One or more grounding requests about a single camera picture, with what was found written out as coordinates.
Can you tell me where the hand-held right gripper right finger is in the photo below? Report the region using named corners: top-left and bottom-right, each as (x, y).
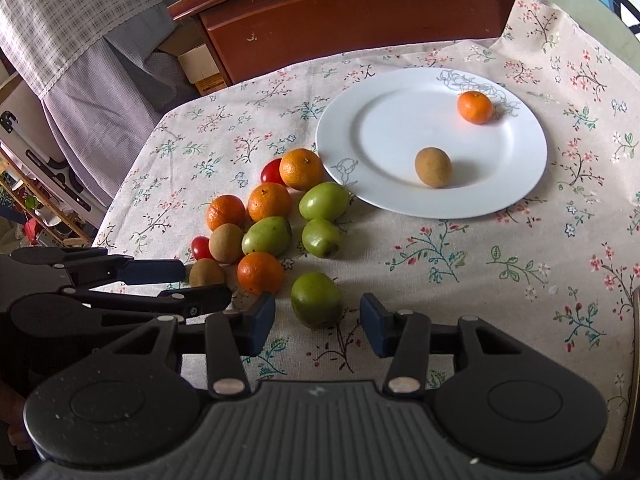
top-left (360, 292), bottom-right (533, 397)

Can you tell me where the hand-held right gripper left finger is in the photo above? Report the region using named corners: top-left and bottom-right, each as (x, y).
top-left (107, 292), bottom-right (277, 397)

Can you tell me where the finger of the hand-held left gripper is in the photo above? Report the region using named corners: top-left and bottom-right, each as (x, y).
top-left (59, 285), bottom-right (234, 322)
top-left (10, 247), bottom-right (189, 293)

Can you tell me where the brown kiwi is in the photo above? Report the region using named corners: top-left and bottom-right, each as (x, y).
top-left (414, 147), bottom-right (453, 189)
top-left (188, 258), bottom-right (227, 288)
top-left (209, 223), bottom-right (246, 264)

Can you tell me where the green jujube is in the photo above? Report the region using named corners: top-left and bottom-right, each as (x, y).
top-left (241, 216), bottom-right (293, 257)
top-left (298, 181), bottom-right (351, 222)
top-left (301, 218), bottom-right (343, 259)
top-left (290, 272), bottom-right (345, 330)

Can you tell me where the white plate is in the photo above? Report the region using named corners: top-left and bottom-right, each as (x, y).
top-left (315, 67), bottom-right (548, 220)

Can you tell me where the floral tablecloth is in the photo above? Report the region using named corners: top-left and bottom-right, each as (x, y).
top-left (92, 0), bottom-right (640, 476)

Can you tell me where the wooden rack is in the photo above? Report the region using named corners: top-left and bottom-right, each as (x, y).
top-left (0, 145), bottom-right (96, 248)

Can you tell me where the grey draped cloth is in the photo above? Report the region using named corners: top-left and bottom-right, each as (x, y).
top-left (42, 5), bottom-right (196, 206)

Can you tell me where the cardboard box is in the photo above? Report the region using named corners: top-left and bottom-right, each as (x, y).
top-left (157, 20), bottom-right (231, 96)

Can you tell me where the small mandarin orange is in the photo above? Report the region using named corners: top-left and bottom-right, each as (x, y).
top-left (457, 90), bottom-right (495, 125)

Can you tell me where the checked cloth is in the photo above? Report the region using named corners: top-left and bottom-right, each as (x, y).
top-left (0, 0), bottom-right (166, 98)

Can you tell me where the brown wooden cabinet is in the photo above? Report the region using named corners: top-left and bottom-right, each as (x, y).
top-left (167, 0), bottom-right (546, 86)

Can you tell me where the white device with black handle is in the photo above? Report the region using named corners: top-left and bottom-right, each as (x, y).
top-left (0, 110), bottom-right (108, 211)

